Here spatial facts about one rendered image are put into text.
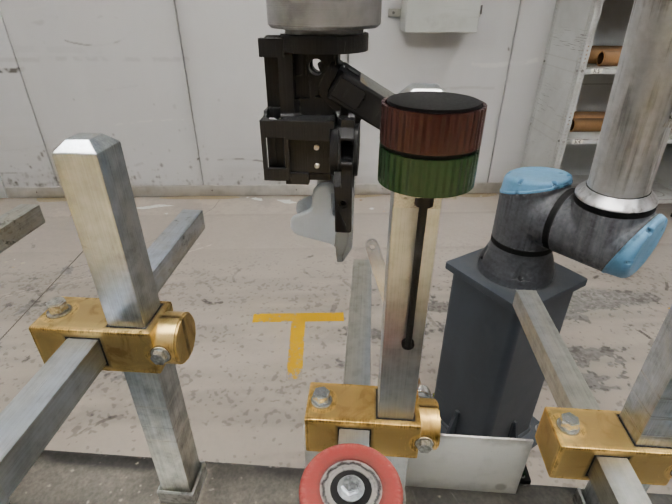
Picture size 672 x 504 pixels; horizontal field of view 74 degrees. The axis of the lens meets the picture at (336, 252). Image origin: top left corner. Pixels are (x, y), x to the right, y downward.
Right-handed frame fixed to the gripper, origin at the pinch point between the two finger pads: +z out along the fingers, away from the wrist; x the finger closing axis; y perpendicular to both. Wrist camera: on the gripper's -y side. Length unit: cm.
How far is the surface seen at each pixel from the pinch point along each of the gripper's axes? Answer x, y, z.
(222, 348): -91, 54, 101
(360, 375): 3.1, -1.8, 14.5
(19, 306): -111, 155, 100
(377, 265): 0.3, -3.2, 1.6
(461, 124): 15.3, -6.7, -16.7
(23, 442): 20.6, 22.0, 5.1
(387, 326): 9.6, -4.0, 2.0
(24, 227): -13.7, 47.1, 6.2
